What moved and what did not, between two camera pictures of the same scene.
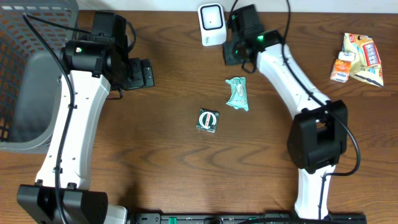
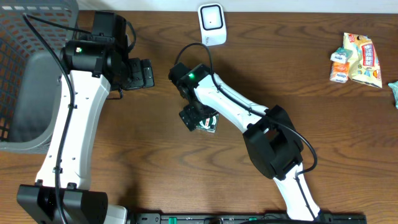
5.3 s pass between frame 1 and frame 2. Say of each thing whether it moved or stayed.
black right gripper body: moved
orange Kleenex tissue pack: stayed
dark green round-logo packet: stayed
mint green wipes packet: moved
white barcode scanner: stayed
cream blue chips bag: stayed
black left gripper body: stayed
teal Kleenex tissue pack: moved
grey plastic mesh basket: stayed
